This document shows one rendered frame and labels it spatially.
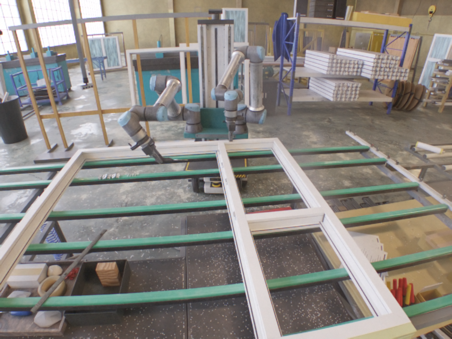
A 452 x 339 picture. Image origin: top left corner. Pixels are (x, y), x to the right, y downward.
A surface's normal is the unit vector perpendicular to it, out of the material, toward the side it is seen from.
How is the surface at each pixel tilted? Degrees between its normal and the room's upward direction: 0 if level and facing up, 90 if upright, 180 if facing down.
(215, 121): 90
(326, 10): 90
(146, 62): 90
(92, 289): 0
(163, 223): 0
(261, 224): 90
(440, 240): 0
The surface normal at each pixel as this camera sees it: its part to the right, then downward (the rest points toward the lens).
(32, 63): 0.14, 0.50
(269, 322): 0.00, -0.87
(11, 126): 0.75, 0.39
